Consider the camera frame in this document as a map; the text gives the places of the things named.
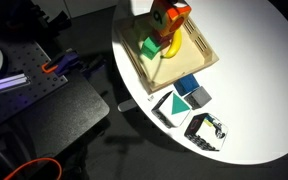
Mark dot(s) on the pink block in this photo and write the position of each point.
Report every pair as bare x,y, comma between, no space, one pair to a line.
159,38

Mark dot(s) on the orange numbered cube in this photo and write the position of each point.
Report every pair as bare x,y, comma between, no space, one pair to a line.
168,15

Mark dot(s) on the dark green block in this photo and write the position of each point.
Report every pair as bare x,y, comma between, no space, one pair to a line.
150,47

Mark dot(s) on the blue block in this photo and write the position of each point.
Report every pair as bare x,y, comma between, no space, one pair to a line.
186,84

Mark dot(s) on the light green block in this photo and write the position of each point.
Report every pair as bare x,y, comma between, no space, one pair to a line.
142,29

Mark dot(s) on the grey block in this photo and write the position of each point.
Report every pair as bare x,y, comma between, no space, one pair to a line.
198,98

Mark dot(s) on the small white tag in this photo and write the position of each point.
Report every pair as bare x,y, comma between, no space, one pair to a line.
151,98

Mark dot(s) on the white cube teal triangle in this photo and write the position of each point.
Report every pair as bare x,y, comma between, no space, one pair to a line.
171,110

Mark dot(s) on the yellow banana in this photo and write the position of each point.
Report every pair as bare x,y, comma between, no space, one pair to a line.
175,45

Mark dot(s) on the wooden tray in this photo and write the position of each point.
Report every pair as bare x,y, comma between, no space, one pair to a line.
195,54

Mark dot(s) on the purple orange clamp front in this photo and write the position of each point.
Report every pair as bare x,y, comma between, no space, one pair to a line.
61,63

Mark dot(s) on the black side table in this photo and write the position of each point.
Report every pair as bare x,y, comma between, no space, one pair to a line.
56,122

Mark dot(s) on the aluminium extrusion bar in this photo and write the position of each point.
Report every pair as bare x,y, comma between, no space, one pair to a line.
13,81

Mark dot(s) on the black perforated breadboard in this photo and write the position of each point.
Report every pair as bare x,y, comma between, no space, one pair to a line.
27,56

